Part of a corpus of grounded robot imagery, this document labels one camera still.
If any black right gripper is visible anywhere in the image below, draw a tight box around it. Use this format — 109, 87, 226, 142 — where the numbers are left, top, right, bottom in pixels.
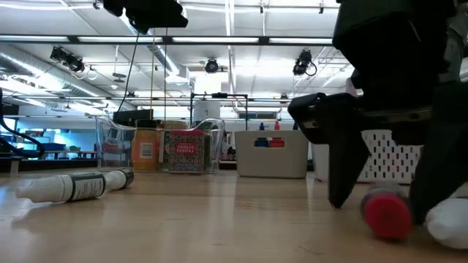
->
332, 0, 468, 123

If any small red colouring bottle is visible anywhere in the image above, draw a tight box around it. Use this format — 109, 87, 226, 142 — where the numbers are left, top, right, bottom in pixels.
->
360, 184, 414, 241

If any small white colouring bottle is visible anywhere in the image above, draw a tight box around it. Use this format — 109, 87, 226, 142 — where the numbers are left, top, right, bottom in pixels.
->
425, 197, 468, 251

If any red lid paprika tin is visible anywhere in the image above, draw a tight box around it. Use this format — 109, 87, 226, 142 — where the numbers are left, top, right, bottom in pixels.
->
162, 129, 206, 172

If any tan lid spice jar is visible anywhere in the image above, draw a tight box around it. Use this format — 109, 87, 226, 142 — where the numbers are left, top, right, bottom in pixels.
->
161, 120, 191, 132

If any black lid orange jar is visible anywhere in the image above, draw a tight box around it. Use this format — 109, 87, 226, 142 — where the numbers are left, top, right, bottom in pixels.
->
132, 119, 162, 172

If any clear plastic bin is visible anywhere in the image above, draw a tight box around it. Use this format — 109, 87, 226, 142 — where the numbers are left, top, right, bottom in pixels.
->
95, 115, 227, 175

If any white perforated basket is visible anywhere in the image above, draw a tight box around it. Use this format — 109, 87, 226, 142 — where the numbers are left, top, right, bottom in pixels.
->
312, 129, 425, 185

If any grey plastic bin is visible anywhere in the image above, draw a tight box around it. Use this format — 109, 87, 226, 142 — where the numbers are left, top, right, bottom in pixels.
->
234, 130, 310, 179

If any black metal stand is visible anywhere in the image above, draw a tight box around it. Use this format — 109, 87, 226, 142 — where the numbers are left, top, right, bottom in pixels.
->
189, 92, 249, 132

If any white cylinder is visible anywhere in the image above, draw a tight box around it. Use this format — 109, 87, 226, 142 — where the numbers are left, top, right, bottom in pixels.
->
193, 100, 222, 123

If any black background monitor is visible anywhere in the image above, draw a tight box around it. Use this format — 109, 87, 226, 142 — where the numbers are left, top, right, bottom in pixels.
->
113, 108, 154, 128

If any black hanging cable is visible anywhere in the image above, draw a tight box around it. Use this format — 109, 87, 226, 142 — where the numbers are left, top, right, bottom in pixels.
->
116, 31, 142, 114

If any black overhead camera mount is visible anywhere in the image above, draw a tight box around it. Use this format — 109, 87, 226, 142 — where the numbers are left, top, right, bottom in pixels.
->
102, 0, 189, 36

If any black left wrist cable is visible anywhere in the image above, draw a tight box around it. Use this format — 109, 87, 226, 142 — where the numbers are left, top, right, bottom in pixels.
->
0, 87, 45, 159

